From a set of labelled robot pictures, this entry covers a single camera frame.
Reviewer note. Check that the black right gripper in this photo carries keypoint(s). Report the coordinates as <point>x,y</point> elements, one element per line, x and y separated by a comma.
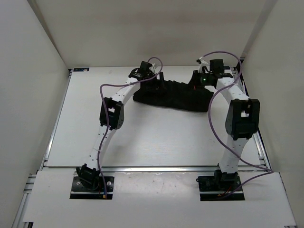
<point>195,75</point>

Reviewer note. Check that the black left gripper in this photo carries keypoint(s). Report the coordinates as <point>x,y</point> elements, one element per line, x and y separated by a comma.
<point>151,75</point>

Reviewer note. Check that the black pleated skirt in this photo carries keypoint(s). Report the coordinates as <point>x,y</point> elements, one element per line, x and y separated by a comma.
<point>175,95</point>

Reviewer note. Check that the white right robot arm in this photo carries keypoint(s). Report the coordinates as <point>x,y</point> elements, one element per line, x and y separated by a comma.
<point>240,124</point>

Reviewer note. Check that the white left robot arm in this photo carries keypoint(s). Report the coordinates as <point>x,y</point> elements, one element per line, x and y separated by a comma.
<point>113,100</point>

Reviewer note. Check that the left blue label sticker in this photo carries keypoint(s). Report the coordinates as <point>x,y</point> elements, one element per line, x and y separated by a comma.
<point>81,69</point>

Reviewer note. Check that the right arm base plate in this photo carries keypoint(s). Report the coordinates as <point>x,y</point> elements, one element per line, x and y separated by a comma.
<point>221,186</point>

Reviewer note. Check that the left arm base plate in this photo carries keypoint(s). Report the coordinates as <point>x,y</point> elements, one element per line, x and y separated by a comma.
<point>97,191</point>

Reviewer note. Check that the front aluminium rail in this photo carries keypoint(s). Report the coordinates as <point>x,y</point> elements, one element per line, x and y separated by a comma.
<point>159,169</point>

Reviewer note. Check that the left aluminium frame rail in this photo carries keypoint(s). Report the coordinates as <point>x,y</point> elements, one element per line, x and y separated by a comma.
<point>18,220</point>

